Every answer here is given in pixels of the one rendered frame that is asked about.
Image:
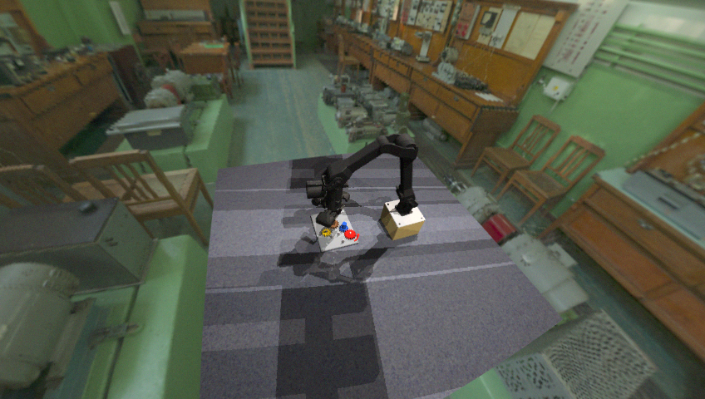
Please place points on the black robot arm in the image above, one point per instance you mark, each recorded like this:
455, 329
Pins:
337, 174

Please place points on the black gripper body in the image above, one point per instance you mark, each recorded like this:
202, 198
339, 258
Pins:
326, 219

